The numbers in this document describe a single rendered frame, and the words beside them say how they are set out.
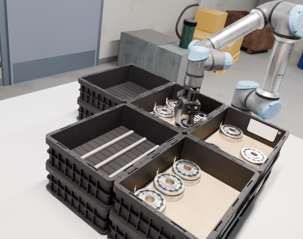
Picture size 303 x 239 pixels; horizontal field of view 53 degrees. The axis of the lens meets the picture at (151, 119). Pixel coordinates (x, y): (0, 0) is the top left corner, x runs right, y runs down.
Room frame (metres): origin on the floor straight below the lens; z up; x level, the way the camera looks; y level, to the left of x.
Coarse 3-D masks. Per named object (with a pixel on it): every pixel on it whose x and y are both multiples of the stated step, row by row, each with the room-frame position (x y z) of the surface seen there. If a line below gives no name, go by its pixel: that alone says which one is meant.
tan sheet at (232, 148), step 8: (216, 136) 1.17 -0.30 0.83; (216, 144) 1.10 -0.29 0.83; (224, 144) 1.12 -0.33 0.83; (232, 144) 1.13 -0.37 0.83; (240, 144) 1.14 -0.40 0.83; (248, 144) 1.16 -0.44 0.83; (256, 144) 1.17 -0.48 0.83; (264, 144) 1.18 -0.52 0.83; (232, 152) 1.06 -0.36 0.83; (264, 152) 1.11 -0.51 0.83
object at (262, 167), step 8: (216, 112) 1.20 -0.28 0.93; (240, 112) 1.26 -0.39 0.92; (208, 120) 1.11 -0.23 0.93; (264, 120) 1.22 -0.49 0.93; (280, 128) 1.17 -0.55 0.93; (192, 136) 0.96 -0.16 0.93; (208, 144) 0.93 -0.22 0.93; (280, 144) 1.03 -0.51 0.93; (224, 152) 0.89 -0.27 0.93; (272, 152) 0.96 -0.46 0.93; (240, 160) 0.87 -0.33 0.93; (256, 168) 0.83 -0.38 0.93; (264, 168) 0.85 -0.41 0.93
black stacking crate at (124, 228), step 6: (246, 204) 0.80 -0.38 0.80; (114, 216) 0.62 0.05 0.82; (114, 222) 0.61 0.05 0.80; (120, 222) 0.60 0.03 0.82; (234, 222) 0.75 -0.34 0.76; (114, 228) 0.63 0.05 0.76; (120, 228) 0.62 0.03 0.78; (126, 228) 0.59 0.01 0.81; (228, 228) 0.66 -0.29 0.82; (108, 234) 0.64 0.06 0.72; (114, 234) 0.62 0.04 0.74; (120, 234) 0.61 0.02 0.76; (126, 234) 0.60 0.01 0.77; (132, 234) 0.58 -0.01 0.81; (138, 234) 0.57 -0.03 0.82; (228, 234) 0.73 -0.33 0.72
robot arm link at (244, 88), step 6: (240, 84) 1.49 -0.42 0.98; (246, 84) 1.48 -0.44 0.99; (252, 84) 1.49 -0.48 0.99; (258, 84) 1.50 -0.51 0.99; (240, 90) 1.48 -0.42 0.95; (246, 90) 1.47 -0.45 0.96; (252, 90) 1.46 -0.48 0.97; (234, 96) 1.51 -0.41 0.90; (240, 96) 1.47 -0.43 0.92; (246, 96) 1.44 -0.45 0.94; (234, 102) 1.49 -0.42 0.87; (240, 102) 1.47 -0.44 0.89; (240, 108) 1.47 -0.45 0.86; (246, 108) 1.47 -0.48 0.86
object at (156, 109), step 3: (156, 108) 1.27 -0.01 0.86; (159, 108) 1.27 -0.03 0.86; (168, 108) 1.29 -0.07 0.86; (156, 111) 1.23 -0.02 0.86; (159, 111) 1.24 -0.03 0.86; (171, 111) 1.27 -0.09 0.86; (159, 114) 1.21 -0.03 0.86; (162, 114) 1.22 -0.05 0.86; (165, 114) 1.23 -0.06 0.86; (168, 114) 1.23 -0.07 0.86; (171, 114) 1.23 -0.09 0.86
